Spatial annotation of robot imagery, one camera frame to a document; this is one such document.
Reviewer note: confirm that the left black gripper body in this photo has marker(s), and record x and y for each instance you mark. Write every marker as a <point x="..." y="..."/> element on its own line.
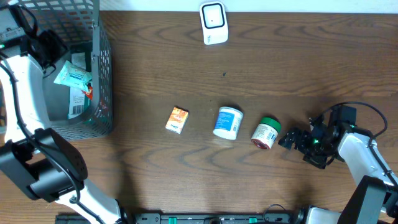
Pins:
<point x="51" y="45"/>

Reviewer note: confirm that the white barcode scanner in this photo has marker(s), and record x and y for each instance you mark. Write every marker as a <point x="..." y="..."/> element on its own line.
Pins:
<point x="214" y="23"/>

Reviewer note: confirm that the small orange box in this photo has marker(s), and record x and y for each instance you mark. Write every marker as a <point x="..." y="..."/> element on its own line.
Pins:
<point x="177" y="120"/>

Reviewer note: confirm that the teal white wipes packet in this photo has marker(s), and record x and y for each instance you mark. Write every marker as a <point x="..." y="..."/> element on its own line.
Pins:
<point x="73" y="76"/>

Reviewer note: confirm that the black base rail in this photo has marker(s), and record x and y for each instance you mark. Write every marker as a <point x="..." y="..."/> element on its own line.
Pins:
<point x="156" y="218"/>

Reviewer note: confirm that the green lid Knorr jar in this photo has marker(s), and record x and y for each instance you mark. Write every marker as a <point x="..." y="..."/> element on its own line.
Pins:
<point x="266" y="133"/>

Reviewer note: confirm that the green 3M pouch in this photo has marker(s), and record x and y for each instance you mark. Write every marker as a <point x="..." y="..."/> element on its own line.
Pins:
<point x="78" y="101"/>

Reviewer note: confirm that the grey plastic mesh basket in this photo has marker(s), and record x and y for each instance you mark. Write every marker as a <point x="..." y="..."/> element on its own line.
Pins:
<point x="76" y="22"/>

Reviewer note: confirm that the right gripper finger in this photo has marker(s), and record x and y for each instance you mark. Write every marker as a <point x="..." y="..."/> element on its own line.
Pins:
<point x="287" y="142"/>
<point x="293" y="134"/>

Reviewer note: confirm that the red snack packet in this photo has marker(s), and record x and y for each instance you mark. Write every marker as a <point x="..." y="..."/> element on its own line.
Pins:
<point x="89" y="92"/>

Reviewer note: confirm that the white jar blue label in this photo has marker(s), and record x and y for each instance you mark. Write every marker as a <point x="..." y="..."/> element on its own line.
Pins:
<point x="228" y="123"/>

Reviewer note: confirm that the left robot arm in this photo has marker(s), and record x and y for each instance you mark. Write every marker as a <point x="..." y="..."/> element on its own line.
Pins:
<point x="41" y="163"/>

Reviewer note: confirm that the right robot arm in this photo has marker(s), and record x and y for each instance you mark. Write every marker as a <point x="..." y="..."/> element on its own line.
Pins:
<point x="376" y="184"/>

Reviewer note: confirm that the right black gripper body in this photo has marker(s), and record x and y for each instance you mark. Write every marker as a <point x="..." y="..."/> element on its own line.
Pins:
<point x="317" y="152"/>

